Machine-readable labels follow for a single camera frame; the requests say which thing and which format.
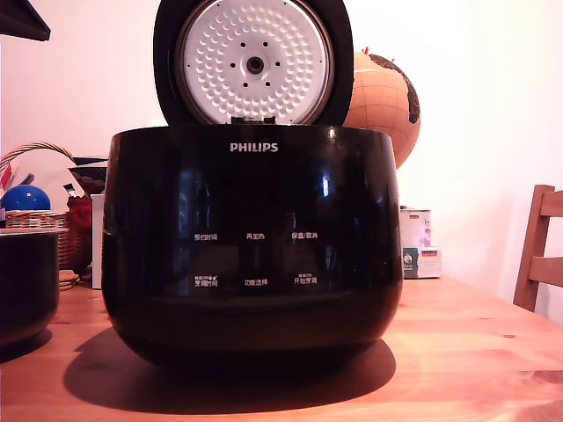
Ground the metallic pot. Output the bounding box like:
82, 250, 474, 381
0, 228, 69, 349

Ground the black Philips rice cooker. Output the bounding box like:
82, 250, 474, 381
100, 124, 405, 368

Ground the black rice cooker lid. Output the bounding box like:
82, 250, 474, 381
152, 0, 355, 129

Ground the white box with flag print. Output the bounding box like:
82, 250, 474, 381
398, 207, 442, 280

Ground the cork globe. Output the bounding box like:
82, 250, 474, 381
341, 49, 422, 171

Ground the white flat box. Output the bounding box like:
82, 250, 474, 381
90, 193, 106, 290

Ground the dark patterned bowl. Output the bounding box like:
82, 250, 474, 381
67, 156, 109, 195

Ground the red knitted pouch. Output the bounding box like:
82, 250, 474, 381
65, 195, 94, 241

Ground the cork coaster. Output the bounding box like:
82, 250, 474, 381
58, 269, 81, 292

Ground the blue ball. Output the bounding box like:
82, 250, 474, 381
0, 184, 52, 213

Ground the wooden chair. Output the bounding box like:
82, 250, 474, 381
512, 184, 563, 314

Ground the wicker basket with handle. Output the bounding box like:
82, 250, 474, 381
0, 141, 93, 274

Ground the dark wall shelf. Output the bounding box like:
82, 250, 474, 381
0, 0, 52, 43

